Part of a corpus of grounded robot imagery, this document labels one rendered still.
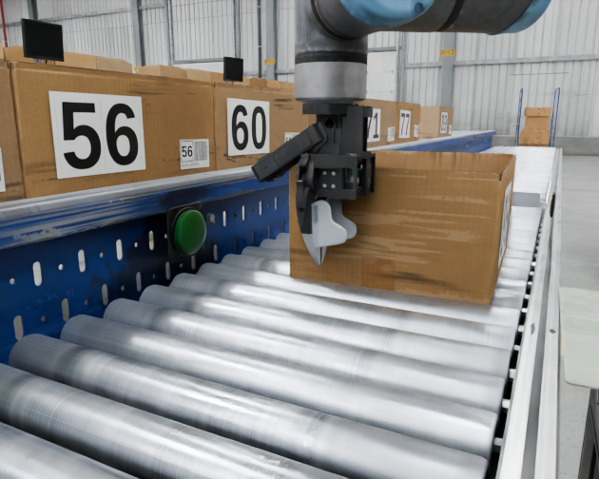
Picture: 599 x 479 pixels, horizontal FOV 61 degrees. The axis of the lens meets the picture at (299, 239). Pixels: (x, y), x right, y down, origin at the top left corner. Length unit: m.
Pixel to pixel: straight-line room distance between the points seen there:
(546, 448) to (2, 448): 0.40
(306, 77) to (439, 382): 0.37
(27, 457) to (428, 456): 0.29
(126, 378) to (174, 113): 0.50
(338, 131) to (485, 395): 0.35
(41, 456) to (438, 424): 0.30
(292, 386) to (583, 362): 0.29
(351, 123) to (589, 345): 0.36
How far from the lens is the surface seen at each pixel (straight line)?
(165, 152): 0.87
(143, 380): 0.51
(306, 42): 0.64
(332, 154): 0.65
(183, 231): 0.79
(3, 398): 0.55
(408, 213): 0.69
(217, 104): 0.99
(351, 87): 0.63
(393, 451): 0.41
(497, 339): 0.62
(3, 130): 0.69
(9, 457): 0.45
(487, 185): 0.67
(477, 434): 0.45
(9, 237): 0.63
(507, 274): 0.87
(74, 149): 0.75
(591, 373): 0.56
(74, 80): 0.75
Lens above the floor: 0.98
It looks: 13 degrees down
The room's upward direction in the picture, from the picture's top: straight up
